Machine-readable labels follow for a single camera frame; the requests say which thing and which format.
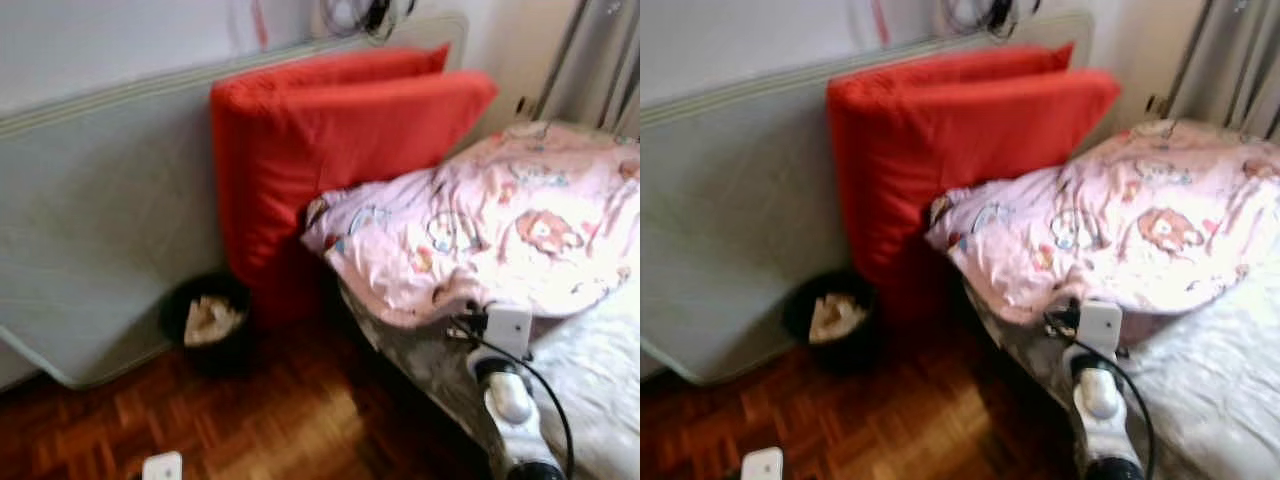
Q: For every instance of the pink cartoon bear blanket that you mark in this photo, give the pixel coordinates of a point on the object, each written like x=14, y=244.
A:
x=1130, y=220
x=500, y=220

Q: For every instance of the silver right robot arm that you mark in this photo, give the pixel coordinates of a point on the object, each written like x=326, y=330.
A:
x=510, y=400
x=1100, y=395

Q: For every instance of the bed with grey floral sheet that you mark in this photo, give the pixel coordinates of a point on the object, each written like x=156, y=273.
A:
x=1220, y=380
x=600, y=380

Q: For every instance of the black waste bin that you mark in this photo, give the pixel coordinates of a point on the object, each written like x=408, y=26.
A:
x=850, y=357
x=225, y=360

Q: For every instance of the green quilted mattress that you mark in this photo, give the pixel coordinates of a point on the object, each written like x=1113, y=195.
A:
x=730, y=220
x=100, y=220

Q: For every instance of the grey pleated curtain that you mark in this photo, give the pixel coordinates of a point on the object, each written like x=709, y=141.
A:
x=600, y=60
x=1230, y=60

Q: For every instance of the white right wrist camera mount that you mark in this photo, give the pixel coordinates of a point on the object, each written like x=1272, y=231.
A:
x=510, y=328
x=1100, y=322

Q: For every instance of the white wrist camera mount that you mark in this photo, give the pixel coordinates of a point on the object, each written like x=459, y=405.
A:
x=163, y=468
x=510, y=328
x=762, y=465
x=1100, y=322

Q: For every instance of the wall socket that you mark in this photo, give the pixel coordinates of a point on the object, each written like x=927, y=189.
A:
x=521, y=105

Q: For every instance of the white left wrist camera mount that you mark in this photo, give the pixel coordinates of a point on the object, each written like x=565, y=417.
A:
x=762, y=465
x=163, y=468

